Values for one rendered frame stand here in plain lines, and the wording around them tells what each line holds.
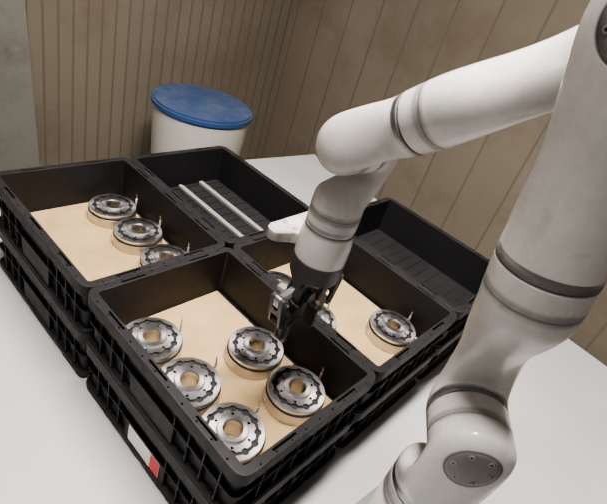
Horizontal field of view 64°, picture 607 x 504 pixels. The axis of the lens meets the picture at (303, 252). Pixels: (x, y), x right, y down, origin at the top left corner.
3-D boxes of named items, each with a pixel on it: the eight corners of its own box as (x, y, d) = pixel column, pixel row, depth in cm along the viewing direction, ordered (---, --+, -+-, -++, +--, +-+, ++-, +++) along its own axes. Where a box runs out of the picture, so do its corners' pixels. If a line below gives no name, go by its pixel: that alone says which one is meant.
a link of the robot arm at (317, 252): (305, 219, 74) (316, 185, 71) (359, 261, 69) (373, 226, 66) (261, 233, 68) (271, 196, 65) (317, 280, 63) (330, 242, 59)
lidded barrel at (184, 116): (203, 181, 313) (220, 84, 279) (247, 224, 285) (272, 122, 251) (125, 188, 280) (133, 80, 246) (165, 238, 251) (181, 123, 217)
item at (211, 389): (233, 388, 78) (233, 386, 78) (183, 421, 71) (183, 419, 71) (193, 350, 83) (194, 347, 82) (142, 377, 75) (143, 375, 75)
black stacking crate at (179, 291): (355, 420, 86) (377, 378, 80) (224, 529, 65) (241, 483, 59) (219, 290, 104) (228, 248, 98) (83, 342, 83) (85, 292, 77)
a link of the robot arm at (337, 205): (343, 206, 70) (295, 213, 65) (380, 105, 61) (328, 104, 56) (375, 233, 66) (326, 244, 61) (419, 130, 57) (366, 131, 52)
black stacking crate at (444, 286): (489, 309, 128) (510, 275, 122) (436, 353, 107) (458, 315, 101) (375, 230, 146) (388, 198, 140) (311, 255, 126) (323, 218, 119)
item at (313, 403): (336, 400, 82) (337, 398, 82) (291, 425, 76) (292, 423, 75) (299, 359, 88) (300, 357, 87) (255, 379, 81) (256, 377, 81)
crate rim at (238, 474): (375, 385, 81) (380, 376, 79) (238, 492, 60) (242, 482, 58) (227, 254, 99) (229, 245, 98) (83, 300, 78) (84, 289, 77)
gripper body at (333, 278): (320, 275, 63) (301, 326, 68) (359, 258, 68) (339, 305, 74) (282, 243, 66) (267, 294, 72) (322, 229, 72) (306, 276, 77)
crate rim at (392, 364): (455, 322, 102) (460, 314, 100) (375, 385, 81) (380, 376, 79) (320, 224, 120) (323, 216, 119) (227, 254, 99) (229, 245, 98)
